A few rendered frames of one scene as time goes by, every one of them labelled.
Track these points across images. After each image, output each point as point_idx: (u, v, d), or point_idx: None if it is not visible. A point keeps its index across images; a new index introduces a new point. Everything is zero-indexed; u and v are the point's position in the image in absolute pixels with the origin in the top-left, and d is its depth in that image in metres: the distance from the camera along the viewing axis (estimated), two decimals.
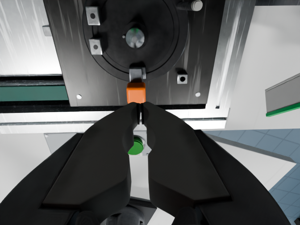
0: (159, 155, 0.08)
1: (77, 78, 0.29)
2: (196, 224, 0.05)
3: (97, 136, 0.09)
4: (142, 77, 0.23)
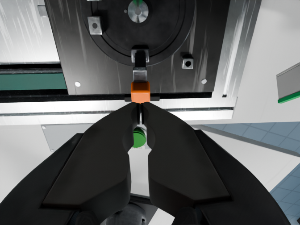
0: (159, 155, 0.08)
1: (76, 63, 0.27)
2: (196, 224, 0.05)
3: (97, 136, 0.09)
4: (146, 66, 0.22)
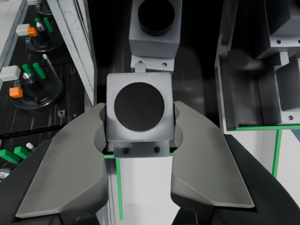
0: (184, 154, 0.08)
1: None
2: (196, 224, 0.05)
3: (67, 141, 0.09)
4: None
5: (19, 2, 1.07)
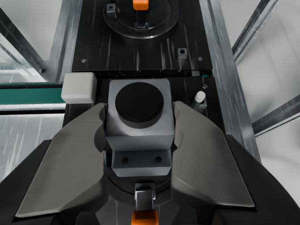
0: (184, 154, 0.08)
1: None
2: (196, 224, 0.05)
3: (67, 140, 0.09)
4: None
5: None
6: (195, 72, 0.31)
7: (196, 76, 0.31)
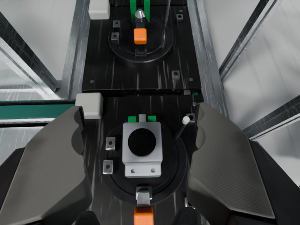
0: (204, 156, 0.08)
1: None
2: (196, 224, 0.05)
3: (43, 147, 0.08)
4: None
5: None
6: (186, 91, 0.36)
7: (187, 94, 0.36)
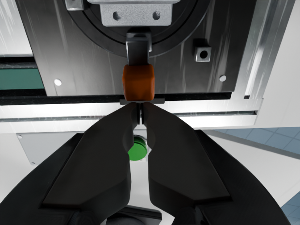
0: (159, 155, 0.08)
1: (54, 54, 0.20)
2: (196, 224, 0.05)
3: (97, 136, 0.09)
4: None
5: None
6: None
7: None
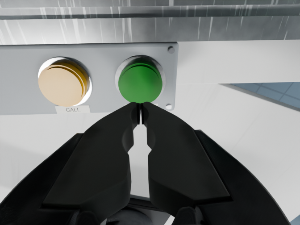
0: (159, 155, 0.08)
1: None
2: (196, 224, 0.05)
3: (97, 136, 0.09)
4: None
5: None
6: None
7: None
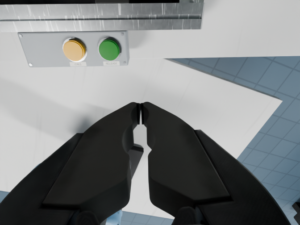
0: (159, 155, 0.08)
1: None
2: (196, 224, 0.05)
3: (97, 136, 0.09)
4: None
5: None
6: None
7: None
